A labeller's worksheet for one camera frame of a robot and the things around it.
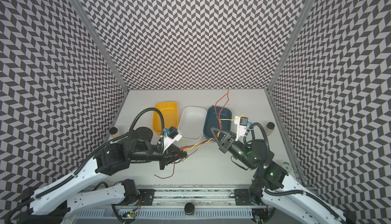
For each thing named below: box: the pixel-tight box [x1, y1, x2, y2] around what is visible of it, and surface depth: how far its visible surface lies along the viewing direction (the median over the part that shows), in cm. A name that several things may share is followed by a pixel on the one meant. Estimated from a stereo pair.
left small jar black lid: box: [108, 126, 119, 135], surface depth 86 cm
